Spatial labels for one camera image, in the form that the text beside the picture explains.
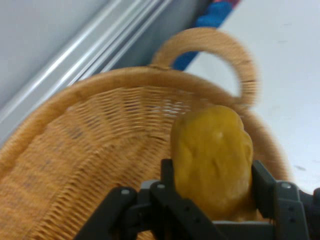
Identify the woven wicker basket with handle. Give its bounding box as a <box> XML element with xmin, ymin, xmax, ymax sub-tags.
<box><xmin>0</xmin><ymin>27</ymin><xmax>291</xmax><ymax>240</ymax></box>

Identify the yellow plastic toy fruit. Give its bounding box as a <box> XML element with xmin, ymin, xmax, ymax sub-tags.
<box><xmin>170</xmin><ymin>105</ymin><xmax>254</xmax><ymax>223</ymax></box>

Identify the blue foam mat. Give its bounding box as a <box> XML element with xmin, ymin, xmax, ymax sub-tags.
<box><xmin>172</xmin><ymin>0</ymin><xmax>237</xmax><ymax>71</ymax></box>

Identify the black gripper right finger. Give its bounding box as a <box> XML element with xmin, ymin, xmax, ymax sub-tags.
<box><xmin>251</xmin><ymin>160</ymin><xmax>320</xmax><ymax>240</ymax></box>

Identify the grey metal rail frame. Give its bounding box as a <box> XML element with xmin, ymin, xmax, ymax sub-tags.
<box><xmin>0</xmin><ymin>0</ymin><xmax>208</xmax><ymax>146</ymax></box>

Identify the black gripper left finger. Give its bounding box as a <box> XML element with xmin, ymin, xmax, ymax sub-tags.
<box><xmin>74</xmin><ymin>158</ymin><xmax>226</xmax><ymax>240</ymax></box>

